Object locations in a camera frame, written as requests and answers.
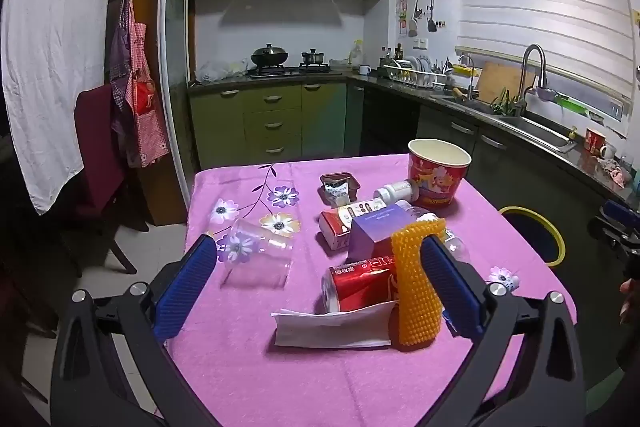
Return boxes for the dish rack with dishes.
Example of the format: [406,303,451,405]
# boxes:
[382,56,448,88]

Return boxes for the steel sink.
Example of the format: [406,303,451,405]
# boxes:
[435,92,578,152]

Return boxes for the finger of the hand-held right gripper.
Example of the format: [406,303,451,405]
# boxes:
[590,218,640,254]
[601,200,640,229]

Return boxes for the red and white carton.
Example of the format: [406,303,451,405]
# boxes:
[319,198,401,252]

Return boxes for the white plastic bag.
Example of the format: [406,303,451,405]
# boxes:
[195,59,248,82]

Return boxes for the pink floral tablecloth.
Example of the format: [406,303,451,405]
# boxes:
[165,153,578,427]

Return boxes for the red mug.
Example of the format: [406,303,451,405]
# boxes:
[584,127,607,154]

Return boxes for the person's right hand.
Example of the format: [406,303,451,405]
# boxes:
[619,279,638,327]

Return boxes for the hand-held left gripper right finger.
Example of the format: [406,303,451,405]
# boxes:
[420,234,586,427]

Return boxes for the maroon chair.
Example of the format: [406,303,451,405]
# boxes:
[74,84,138,278]

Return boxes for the pink cloth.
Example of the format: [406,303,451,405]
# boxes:
[600,157,631,185]

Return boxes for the dark base cabinet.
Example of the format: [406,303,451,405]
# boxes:
[362,84,640,403]

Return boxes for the green leafy vegetable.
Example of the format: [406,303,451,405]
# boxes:
[490,89,518,115]

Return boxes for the clear plastic cup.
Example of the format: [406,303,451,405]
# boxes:
[215,219,295,290]

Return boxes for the small steel faucet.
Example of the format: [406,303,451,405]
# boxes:
[457,54,476,100]

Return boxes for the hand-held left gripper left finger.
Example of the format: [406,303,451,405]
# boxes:
[50,233,223,427]

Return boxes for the hanging kitchen utensils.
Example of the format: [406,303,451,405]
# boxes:
[397,0,448,38]

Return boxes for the red paper bucket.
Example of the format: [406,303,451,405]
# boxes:
[407,138,472,212]

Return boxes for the purple apron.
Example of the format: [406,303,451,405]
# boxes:
[107,0,138,112]

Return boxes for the red soda can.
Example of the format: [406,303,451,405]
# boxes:
[321,256,401,314]

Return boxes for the white snack packet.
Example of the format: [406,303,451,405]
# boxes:
[324,181,351,208]

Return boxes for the tall steel faucet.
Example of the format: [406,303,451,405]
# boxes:
[517,44,548,115]

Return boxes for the brown plastic tray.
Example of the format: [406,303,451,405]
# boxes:
[319,172,363,209]

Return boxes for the white hanging cloth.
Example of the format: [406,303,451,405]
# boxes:
[0,0,128,215]

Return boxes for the black wok with lid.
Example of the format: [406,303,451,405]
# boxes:
[250,43,290,68]

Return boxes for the wooden cutting board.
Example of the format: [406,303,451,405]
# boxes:
[475,62,523,105]

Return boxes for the yellow bumpy sponge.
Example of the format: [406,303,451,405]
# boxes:
[390,217,447,350]

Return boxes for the white pill bottle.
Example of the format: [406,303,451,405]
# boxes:
[373,179,421,206]

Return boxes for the clear plastic bottle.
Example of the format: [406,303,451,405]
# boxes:
[397,201,472,267]

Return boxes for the yellow-rimmed trash bin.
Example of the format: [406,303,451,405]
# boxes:
[499,206,567,269]

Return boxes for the green base cabinet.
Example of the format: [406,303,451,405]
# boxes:
[187,82,366,172]

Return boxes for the white paper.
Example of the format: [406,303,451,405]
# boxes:
[271,300,401,350]

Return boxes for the gas stove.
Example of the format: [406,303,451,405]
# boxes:
[247,63,333,78]

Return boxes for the glass sliding door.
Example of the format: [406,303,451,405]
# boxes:
[159,0,201,218]

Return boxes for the purple box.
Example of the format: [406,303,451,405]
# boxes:
[347,202,418,262]

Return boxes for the red checked apron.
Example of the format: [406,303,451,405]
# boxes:
[125,0,171,168]

